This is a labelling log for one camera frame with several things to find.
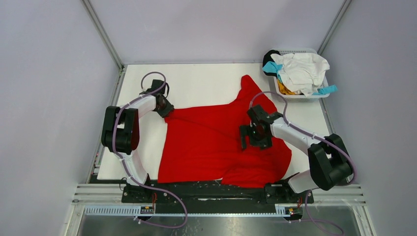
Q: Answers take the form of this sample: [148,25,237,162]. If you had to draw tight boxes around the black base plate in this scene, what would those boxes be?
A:
[121,180,314,214]

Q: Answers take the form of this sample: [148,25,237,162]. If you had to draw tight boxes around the black t shirt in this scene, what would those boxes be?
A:
[262,50,281,67]

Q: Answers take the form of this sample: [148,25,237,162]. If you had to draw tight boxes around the white laundry basket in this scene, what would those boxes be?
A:
[269,49,329,100]

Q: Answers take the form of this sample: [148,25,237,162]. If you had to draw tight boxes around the red t shirt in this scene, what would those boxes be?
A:
[157,75,292,188]

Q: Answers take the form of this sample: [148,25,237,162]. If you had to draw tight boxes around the white t shirt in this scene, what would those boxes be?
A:
[270,52,330,97]

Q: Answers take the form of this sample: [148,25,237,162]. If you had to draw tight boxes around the teal t shirt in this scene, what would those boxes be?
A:
[262,61,283,82]

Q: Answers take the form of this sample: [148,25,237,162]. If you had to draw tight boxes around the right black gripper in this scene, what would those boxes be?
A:
[239,123,272,151]

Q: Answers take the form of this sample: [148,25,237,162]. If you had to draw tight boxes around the left controller board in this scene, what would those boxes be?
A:
[140,206,154,214]

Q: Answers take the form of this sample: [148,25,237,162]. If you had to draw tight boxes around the controller board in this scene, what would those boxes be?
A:
[140,206,154,214]
[285,207,303,219]

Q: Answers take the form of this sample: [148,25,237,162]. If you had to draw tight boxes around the slotted cable duct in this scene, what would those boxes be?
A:
[85,204,303,218]

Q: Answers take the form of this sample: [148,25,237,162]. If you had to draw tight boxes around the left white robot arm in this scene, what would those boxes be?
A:
[101,79,174,202]

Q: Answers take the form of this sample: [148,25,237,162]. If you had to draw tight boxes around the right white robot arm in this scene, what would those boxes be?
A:
[239,105,355,203]

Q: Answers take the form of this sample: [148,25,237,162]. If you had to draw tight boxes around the right controller board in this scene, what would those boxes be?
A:
[285,207,303,219]

